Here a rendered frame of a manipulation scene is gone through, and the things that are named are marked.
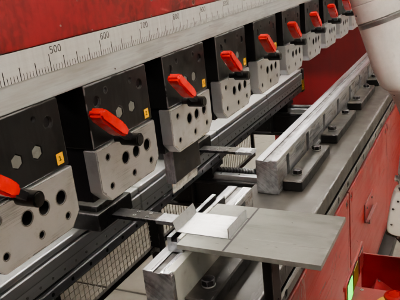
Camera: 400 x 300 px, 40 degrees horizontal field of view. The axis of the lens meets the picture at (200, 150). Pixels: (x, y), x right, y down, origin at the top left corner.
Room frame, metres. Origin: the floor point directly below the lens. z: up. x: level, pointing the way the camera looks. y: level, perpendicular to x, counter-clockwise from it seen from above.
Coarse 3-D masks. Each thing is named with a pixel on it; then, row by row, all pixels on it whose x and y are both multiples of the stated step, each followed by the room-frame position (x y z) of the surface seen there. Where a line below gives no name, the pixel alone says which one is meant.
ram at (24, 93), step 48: (0, 0) 0.60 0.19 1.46; (48, 0) 0.67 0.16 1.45; (96, 0) 0.75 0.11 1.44; (144, 0) 0.85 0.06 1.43; (192, 0) 0.98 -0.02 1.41; (288, 0) 1.45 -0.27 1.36; (0, 48) 0.59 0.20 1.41; (144, 48) 0.83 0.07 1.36; (0, 96) 0.58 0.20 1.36; (48, 96) 0.64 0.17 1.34
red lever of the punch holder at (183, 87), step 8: (168, 80) 0.84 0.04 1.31; (176, 80) 0.83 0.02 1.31; (184, 80) 0.84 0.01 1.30; (176, 88) 0.85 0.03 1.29; (184, 88) 0.85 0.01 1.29; (192, 88) 0.87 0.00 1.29; (184, 96) 0.87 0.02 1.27; (192, 96) 0.87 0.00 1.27; (200, 96) 0.89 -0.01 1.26; (192, 104) 0.89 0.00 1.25; (200, 104) 0.88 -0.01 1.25
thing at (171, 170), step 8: (192, 144) 0.99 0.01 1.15; (168, 152) 0.93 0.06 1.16; (176, 152) 0.94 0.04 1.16; (184, 152) 0.96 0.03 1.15; (192, 152) 0.99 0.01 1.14; (168, 160) 0.93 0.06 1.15; (176, 160) 0.94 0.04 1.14; (184, 160) 0.96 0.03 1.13; (192, 160) 0.99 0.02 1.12; (200, 160) 1.01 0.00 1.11; (168, 168) 0.93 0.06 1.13; (176, 168) 0.93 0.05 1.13; (184, 168) 0.96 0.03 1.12; (192, 168) 0.98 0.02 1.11; (168, 176) 0.93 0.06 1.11; (176, 176) 0.93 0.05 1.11; (184, 176) 0.95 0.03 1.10; (192, 176) 1.00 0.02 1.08; (176, 184) 0.94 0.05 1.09; (184, 184) 0.97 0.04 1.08
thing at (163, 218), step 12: (84, 204) 1.04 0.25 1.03; (96, 204) 1.03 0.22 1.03; (108, 204) 1.05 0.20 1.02; (120, 204) 1.07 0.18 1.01; (84, 216) 1.02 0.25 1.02; (96, 216) 1.00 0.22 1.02; (108, 216) 1.03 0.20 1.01; (120, 216) 1.03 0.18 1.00; (132, 216) 1.02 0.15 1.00; (144, 216) 1.01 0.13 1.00; (156, 216) 1.01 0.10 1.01; (168, 216) 1.00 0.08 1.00; (84, 228) 1.02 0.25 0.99; (96, 228) 1.00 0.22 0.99
